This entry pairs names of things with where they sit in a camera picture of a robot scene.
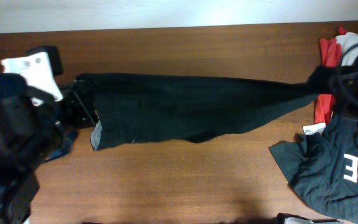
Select black shorts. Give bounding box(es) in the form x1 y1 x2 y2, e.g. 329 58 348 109
75 72 326 152

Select folded navy blue garment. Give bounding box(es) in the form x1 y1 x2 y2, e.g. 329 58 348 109
44 131 78 163

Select red garment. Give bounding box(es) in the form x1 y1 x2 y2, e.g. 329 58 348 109
314 37 342 124

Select dark grey printed t-shirt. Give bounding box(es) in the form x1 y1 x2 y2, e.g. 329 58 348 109
269 115 358 223

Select white garment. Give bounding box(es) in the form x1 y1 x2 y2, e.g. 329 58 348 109
303 30 358 135

